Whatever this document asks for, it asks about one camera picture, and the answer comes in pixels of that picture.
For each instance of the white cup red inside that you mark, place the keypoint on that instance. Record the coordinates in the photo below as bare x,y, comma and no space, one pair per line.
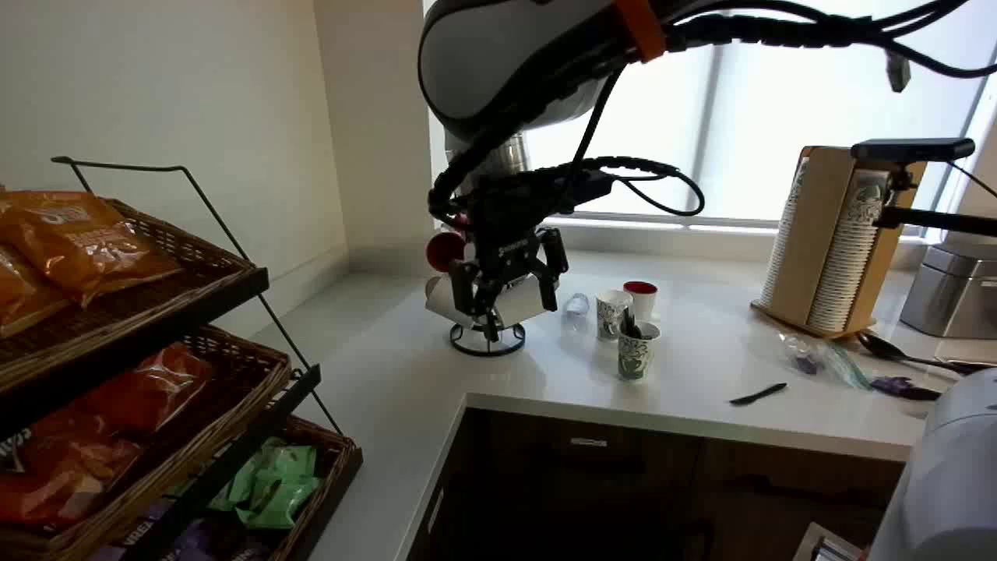
644,295

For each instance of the grey appliance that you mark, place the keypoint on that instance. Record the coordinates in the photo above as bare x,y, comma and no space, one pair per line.
954,295

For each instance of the wire basket snack rack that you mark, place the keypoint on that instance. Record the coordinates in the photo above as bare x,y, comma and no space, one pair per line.
54,353

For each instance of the red mug on rack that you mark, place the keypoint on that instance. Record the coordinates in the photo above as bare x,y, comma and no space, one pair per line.
445,250

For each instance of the empty patterned paper cup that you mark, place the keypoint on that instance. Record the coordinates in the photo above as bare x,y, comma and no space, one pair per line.
609,309

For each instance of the orange snack bag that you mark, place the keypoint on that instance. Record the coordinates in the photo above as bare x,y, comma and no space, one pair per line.
78,241

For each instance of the black spoon on counter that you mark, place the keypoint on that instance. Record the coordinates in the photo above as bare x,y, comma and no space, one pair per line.
760,393

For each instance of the red snack bag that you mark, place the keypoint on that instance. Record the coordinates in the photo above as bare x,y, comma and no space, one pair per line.
63,462

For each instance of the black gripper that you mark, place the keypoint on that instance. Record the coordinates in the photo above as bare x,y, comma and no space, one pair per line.
506,214

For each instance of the white mug on rack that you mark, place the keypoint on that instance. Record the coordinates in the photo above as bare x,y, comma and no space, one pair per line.
517,301

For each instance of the black mug tree rack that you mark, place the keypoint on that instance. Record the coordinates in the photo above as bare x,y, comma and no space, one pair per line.
483,335

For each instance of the wooden cabinet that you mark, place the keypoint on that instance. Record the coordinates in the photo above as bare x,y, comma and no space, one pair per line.
522,486

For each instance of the patterned paper cup with spoons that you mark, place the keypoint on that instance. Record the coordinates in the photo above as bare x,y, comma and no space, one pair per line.
633,353

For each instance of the green snack bag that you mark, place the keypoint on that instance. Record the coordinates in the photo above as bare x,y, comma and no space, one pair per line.
273,485

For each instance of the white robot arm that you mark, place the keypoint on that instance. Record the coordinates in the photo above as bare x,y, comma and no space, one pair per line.
495,69

